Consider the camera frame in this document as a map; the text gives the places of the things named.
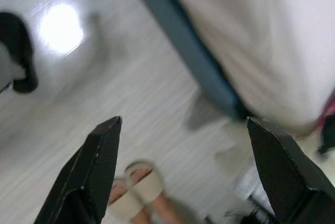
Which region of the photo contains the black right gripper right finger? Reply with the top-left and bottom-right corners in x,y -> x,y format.
247,116 -> 335,224

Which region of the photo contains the beige open-toe slipper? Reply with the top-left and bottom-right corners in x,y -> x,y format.
125,159 -> 166,207
108,177 -> 148,221

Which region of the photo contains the person's bare right foot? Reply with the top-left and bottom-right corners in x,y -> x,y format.
130,168 -> 191,224

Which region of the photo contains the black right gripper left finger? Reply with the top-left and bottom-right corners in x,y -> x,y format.
33,116 -> 124,224

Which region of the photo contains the cream bed sheet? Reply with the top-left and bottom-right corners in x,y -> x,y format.
159,0 -> 335,137

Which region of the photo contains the pink and black bag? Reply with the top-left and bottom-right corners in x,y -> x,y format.
317,95 -> 335,155

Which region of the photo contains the person's bare left foot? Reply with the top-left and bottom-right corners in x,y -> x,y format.
109,183 -> 154,224

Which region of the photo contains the person's bare foot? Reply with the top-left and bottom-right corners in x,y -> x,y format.
109,183 -> 154,224
130,168 -> 191,224

